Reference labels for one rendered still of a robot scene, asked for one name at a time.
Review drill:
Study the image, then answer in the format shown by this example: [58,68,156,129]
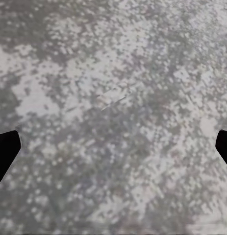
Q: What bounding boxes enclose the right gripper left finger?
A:
[0,130,21,182]

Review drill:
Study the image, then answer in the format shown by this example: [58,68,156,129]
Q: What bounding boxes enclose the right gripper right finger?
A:
[215,130,227,164]

